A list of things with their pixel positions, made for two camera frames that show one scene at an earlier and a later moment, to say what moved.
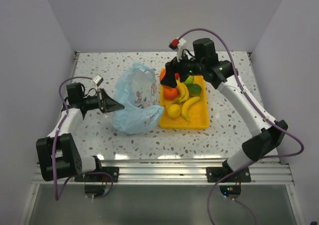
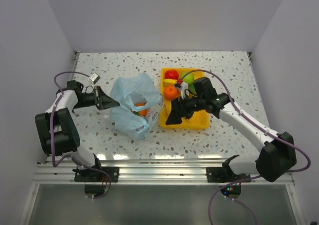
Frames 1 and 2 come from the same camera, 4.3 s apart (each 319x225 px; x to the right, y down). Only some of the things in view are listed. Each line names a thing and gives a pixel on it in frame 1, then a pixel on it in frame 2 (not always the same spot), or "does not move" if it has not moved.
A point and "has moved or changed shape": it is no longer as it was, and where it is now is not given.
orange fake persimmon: [162, 73] to [141, 112]
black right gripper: [175, 64] to [178, 106]
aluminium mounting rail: [188, 173] does not move
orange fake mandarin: [170, 93] does not move
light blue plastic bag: [136, 89] has moved or changed shape
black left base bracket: [114, 171] does not move
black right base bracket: [214, 173] does not move
